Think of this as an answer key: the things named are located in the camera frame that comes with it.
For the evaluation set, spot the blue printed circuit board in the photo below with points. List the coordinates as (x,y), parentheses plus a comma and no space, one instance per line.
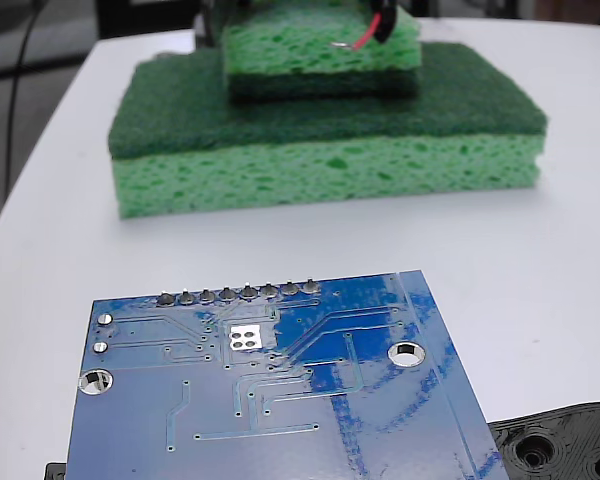
(230,425)

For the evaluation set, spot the black plastic holder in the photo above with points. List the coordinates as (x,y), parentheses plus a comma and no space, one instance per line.
(555,440)

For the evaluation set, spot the large green scouring sponge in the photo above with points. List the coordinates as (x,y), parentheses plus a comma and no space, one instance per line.
(330,165)

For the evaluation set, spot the black box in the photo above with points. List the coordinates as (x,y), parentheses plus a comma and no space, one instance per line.
(145,15)

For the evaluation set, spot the small green scouring sponge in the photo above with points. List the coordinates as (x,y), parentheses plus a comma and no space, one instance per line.
(290,50)

